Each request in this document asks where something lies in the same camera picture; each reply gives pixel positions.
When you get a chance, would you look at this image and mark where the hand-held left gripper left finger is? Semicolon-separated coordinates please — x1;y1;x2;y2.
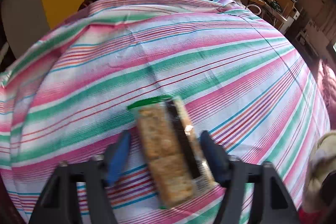
28;131;132;224

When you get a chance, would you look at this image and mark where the striped tablecloth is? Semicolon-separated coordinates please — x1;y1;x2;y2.
0;0;331;224

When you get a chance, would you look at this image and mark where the white cable loop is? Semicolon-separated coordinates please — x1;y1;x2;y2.
245;4;262;15

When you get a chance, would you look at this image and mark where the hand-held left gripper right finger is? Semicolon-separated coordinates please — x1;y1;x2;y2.
200;131;301;224

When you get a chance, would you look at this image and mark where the clear cracker jar green lid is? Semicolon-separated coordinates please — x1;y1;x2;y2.
127;95;219;210

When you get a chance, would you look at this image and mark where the cream fuzzy cloth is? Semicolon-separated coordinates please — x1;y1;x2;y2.
302;130;336;214

